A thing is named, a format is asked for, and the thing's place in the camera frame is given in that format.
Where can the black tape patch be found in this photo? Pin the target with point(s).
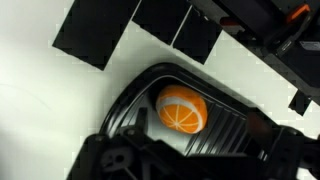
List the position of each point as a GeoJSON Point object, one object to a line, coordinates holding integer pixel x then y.
{"type": "Point", "coordinates": [160, 16]}
{"type": "Point", "coordinates": [96, 30]}
{"type": "Point", "coordinates": [300, 103]}
{"type": "Point", "coordinates": [196, 36]}

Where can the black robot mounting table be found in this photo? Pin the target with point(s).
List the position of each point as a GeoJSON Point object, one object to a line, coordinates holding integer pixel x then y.
{"type": "Point", "coordinates": [266, 26]}

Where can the orange plush toy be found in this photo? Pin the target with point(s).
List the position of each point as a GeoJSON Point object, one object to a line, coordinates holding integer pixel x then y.
{"type": "Point", "coordinates": [180, 110]}

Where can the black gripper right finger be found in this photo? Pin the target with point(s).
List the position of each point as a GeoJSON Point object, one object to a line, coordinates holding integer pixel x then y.
{"type": "Point", "coordinates": [290, 156]}

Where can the black grill tray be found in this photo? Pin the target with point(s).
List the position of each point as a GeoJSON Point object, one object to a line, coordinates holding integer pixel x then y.
{"type": "Point", "coordinates": [230, 130]}

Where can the orange black toggle clamp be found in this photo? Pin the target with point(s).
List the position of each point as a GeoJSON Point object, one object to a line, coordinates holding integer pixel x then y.
{"type": "Point", "coordinates": [297, 12]}

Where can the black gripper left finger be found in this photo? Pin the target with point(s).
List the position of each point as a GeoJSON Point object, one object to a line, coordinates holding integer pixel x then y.
{"type": "Point", "coordinates": [110, 160]}

